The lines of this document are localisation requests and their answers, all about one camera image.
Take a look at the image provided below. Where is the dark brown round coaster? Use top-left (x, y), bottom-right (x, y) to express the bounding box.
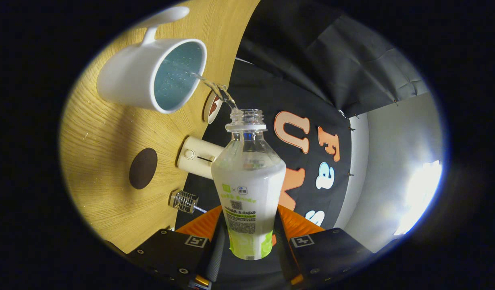
top-left (129, 147), bottom-right (158, 190)

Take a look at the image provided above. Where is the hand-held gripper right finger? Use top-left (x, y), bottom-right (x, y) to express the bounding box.
top-left (274, 204), bottom-right (373, 288)

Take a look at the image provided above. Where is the clear juice bottle white label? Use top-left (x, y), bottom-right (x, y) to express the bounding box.
top-left (211, 109), bottom-right (287, 261)

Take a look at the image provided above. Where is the wooden table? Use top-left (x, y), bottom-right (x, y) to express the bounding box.
top-left (59, 0), bottom-right (261, 254)

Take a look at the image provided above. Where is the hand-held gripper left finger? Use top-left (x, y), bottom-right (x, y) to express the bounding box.
top-left (127, 205), bottom-right (226, 290)

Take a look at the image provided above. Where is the white cup with handle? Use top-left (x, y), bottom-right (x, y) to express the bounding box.
top-left (96, 6), bottom-right (208, 114)

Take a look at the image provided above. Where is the small cream toaster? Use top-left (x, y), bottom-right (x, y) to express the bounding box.
top-left (177, 136), bottom-right (225, 180)

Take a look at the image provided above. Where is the black backdrop cloth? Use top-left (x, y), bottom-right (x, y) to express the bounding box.
top-left (175, 0), bottom-right (431, 242)

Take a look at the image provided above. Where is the metal wire basket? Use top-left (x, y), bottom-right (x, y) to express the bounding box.
top-left (168, 190), bottom-right (200, 214)

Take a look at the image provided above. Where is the oval dish with red snacks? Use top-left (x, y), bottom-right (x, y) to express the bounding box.
top-left (202, 89), bottom-right (224, 124)

